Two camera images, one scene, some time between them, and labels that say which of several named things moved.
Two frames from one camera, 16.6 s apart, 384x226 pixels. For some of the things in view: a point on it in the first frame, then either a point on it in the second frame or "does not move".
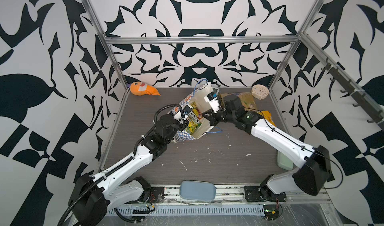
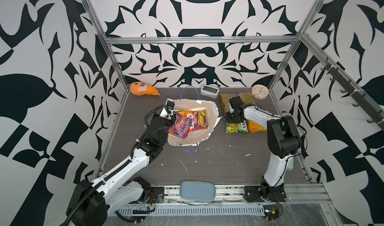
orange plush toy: [138, 88] does not move
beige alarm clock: [260, 91] does not move
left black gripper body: [181, 127] -> [169, 122]
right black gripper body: [223, 116] -> [231, 118]
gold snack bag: [246, 98] does not move
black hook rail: [364, 103] does not move
